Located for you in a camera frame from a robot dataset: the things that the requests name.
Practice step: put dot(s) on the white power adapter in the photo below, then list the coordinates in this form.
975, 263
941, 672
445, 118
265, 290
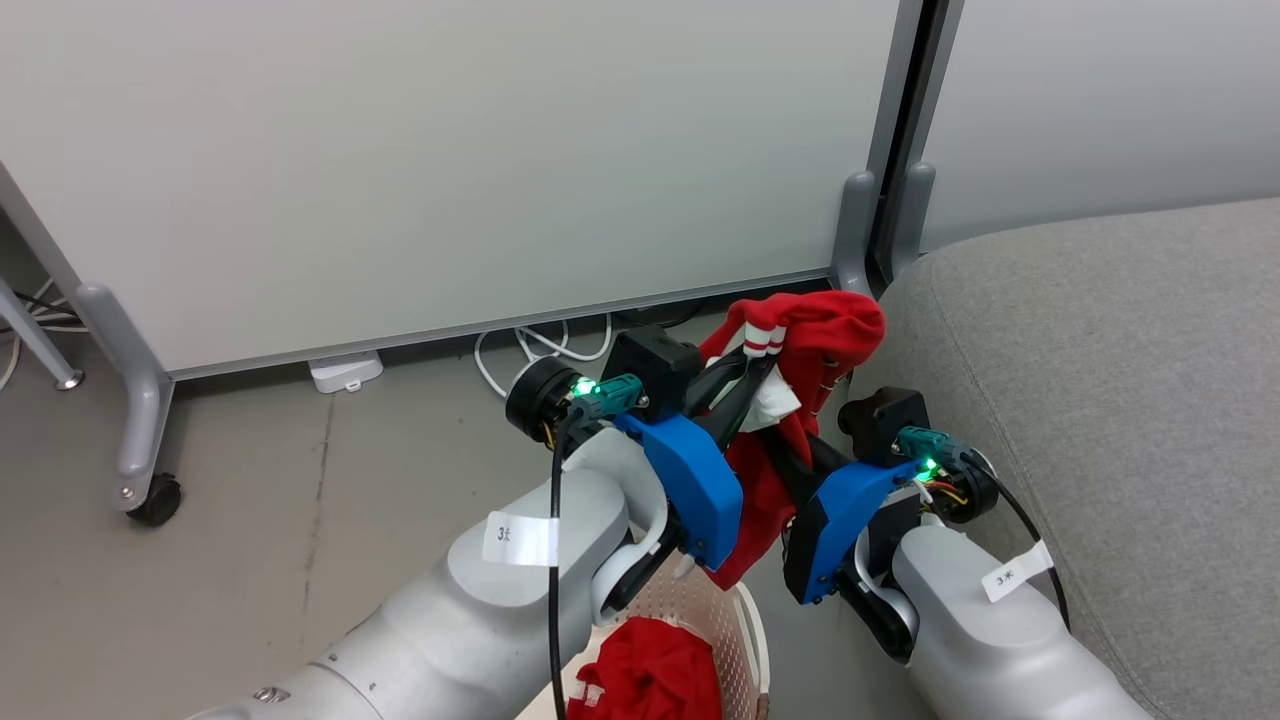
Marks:
345, 371

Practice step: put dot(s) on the red and white garment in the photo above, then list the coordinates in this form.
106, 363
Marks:
830, 330

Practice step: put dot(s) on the red clothing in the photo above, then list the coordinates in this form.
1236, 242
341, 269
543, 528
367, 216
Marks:
650, 670

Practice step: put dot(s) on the grey fabric sofa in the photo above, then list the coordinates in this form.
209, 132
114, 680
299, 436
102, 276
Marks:
1120, 400

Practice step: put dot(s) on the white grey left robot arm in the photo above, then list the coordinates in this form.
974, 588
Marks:
470, 620

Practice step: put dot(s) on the grey short panel leg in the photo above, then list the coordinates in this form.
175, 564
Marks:
855, 230
912, 215

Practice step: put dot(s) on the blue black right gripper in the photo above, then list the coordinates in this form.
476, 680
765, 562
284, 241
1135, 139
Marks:
835, 520

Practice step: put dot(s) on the large white partition panel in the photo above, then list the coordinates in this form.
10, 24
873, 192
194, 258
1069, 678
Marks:
400, 150

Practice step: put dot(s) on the grey slanted pole with foot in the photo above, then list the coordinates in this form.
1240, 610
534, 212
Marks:
35, 345

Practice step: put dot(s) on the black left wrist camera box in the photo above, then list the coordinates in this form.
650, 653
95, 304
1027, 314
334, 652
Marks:
655, 365

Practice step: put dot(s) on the black caster wheel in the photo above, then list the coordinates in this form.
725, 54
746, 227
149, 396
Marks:
158, 500

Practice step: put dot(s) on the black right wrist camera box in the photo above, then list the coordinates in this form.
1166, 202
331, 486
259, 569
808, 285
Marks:
880, 420

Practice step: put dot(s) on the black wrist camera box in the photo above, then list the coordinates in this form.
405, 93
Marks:
655, 365
880, 420

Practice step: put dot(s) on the grey curved panel leg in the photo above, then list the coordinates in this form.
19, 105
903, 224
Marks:
140, 400

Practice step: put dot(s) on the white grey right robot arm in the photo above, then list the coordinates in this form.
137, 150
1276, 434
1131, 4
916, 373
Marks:
990, 660

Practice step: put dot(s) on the cream perforated laundry basket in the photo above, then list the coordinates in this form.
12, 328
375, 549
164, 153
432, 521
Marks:
730, 625

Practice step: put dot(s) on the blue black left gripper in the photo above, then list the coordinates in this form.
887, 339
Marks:
695, 480

